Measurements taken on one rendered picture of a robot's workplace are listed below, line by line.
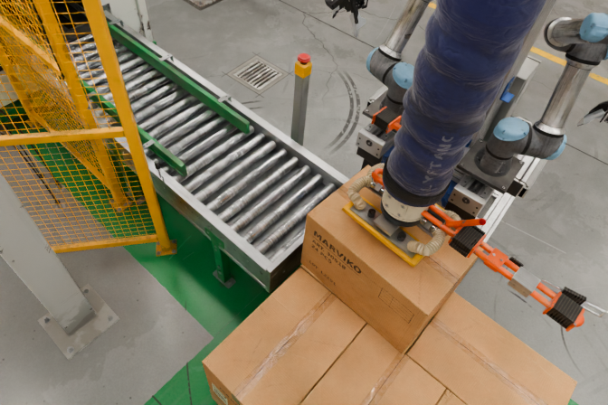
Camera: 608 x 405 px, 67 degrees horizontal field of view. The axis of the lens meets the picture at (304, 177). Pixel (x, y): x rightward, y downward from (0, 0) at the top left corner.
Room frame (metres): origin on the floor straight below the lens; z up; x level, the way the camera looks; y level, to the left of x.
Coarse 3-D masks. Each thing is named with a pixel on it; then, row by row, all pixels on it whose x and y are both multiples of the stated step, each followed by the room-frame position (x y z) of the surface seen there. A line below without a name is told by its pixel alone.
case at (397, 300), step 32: (320, 224) 1.04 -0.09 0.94; (352, 224) 1.05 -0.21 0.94; (320, 256) 1.01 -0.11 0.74; (352, 256) 0.92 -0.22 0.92; (384, 256) 0.92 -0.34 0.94; (448, 256) 0.96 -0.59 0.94; (352, 288) 0.90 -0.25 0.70; (384, 288) 0.82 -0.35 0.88; (416, 288) 0.80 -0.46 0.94; (448, 288) 0.82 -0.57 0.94; (384, 320) 0.78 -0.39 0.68; (416, 320) 0.72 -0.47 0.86
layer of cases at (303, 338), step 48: (288, 288) 0.94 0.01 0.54; (240, 336) 0.70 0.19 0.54; (288, 336) 0.72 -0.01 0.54; (336, 336) 0.75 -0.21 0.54; (432, 336) 0.79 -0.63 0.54; (480, 336) 0.82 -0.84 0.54; (240, 384) 0.51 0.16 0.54; (288, 384) 0.53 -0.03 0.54; (336, 384) 0.55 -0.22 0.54; (384, 384) 0.57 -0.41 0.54; (432, 384) 0.60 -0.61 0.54; (480, 384) 0.62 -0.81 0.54; (528, 384) 0.64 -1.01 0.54
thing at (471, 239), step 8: (456, 232) 0.88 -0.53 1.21; (464, 232) 0.90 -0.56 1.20; (472, 232) 0.90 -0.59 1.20; (480, 232) 0.90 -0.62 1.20; (456, 240) 0.86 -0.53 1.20; (464, 240) 0.86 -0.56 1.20; (472, 240) 0.87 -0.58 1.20; (480, 240) 0.86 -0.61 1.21; (456, 248) 0.85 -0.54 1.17; (464, 248) 0.84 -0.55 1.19; (472, 248) 0.83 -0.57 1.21; (464, 256) 0.83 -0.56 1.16
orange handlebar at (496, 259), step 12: (432, 216) 0.96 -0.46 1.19; (444, 216) 0.96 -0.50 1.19; (444, 228) 0.91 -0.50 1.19; (456, 228) 0.92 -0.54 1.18; (480, 252) 0.83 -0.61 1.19; (492, 252) 0.83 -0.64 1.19; (492, 264) 0.79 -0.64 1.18; (504, 264) 0.80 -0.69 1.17; (504, 276) 0.76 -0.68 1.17; (540, 288) 0.72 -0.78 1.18; (540, 300) 0.68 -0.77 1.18
